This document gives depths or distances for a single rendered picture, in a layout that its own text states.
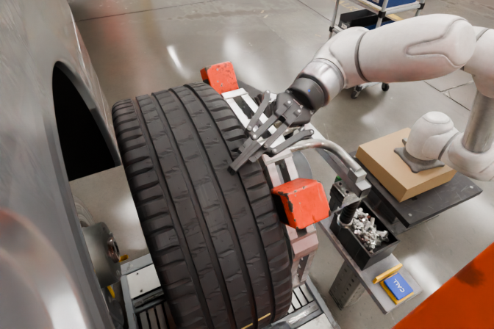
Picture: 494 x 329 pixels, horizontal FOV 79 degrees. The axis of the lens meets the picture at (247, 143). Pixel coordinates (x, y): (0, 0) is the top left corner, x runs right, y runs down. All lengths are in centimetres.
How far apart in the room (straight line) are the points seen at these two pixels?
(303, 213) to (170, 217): 23
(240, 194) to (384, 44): 36
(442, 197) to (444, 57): 131
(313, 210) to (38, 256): 41
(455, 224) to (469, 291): 175
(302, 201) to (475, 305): 27
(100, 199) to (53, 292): 179
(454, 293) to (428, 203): 134
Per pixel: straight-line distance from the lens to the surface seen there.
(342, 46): 66
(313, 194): 56
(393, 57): 59
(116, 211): 202
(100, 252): 78
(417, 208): 173
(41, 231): 29
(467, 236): 217
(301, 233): 67
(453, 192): 189
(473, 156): 153
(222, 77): 80
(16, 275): 31
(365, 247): 122
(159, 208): 53
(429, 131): 161
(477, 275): 41
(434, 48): 58
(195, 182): 53
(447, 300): 46
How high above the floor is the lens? 156
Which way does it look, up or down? 44 degrees down
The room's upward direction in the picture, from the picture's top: straight up
